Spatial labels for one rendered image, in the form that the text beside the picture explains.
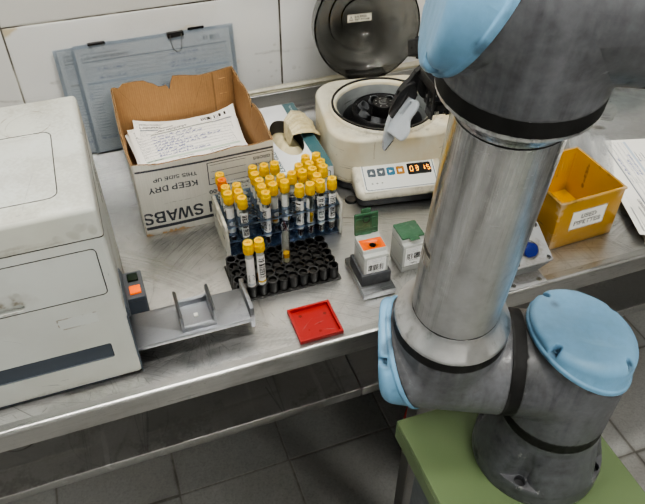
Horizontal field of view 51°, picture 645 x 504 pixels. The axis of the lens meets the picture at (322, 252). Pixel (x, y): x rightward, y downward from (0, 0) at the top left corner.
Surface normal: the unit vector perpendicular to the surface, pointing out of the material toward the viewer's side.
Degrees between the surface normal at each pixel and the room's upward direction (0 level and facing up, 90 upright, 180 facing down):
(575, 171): 90
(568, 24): 92
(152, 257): 0
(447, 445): 2
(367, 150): 90
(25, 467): 0
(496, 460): 71
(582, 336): 9
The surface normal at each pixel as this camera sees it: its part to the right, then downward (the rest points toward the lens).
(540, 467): -0.31, 0.36
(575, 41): -0.10, 0.76
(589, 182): -0.93, 0.25
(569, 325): 0.16, -0.73
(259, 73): 0.34, 0.63
